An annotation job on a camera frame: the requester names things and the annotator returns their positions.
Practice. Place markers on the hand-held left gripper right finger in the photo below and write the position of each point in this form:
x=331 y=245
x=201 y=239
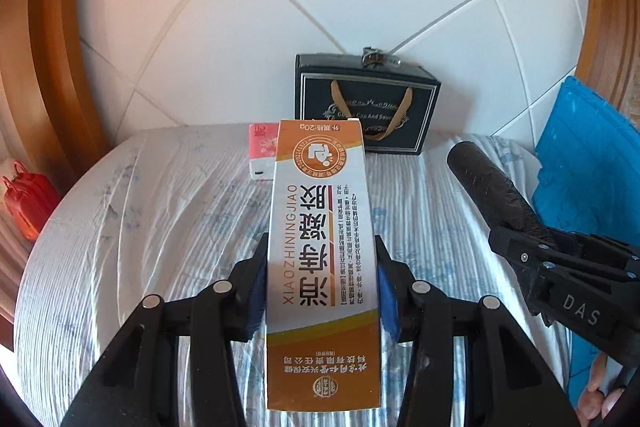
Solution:
x=387 y=307

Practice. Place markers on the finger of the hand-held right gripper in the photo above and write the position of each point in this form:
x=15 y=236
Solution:
x=525 y=252

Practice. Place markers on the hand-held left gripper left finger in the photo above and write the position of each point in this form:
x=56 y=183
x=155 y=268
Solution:
x=252 y=302

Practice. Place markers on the black cylindrical roll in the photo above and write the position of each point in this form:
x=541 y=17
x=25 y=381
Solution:
x=490 y=184

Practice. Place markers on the orange and white medicine box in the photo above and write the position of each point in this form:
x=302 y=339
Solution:
x=320 y=207

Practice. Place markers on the blue plastic crate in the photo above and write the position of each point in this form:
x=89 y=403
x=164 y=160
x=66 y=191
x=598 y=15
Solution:
x=580 y=147

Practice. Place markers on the striped cloth-covered desktop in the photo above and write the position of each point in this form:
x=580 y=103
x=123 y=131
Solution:
x=175 y=217

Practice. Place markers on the person's right hand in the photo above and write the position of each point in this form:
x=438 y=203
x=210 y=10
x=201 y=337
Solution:
x=597 y=392

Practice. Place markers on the pink tissue pack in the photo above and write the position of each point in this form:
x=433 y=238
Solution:
x=262 y=152

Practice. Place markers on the metal clip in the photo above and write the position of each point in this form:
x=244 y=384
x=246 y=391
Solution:
x=380 y=57

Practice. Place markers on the red bag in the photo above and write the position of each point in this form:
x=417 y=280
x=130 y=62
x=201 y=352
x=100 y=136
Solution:
x=27 y=202

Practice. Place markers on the wooden door frame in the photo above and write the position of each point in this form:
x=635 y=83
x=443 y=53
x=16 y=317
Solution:
x=610 y=32

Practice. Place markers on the curved wooden frame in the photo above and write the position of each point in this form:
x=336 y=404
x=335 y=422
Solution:
x=55 y=32

